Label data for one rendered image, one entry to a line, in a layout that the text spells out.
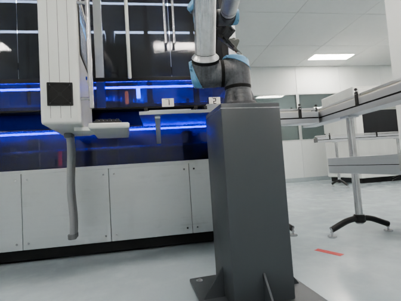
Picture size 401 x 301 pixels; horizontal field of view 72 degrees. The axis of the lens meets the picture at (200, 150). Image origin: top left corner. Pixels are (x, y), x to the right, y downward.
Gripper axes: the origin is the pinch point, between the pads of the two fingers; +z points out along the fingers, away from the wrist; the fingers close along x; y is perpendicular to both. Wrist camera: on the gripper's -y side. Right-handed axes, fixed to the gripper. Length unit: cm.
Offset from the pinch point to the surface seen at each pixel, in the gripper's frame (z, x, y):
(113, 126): -36, -12, -70
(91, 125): -45, -10, -75
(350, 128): 103, -16, 14
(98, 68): -46, 61, -60
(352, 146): 109, -22, 4
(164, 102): -1, 38, -51
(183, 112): -5.5, -4.6, -45.0
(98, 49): -52, 67, -49
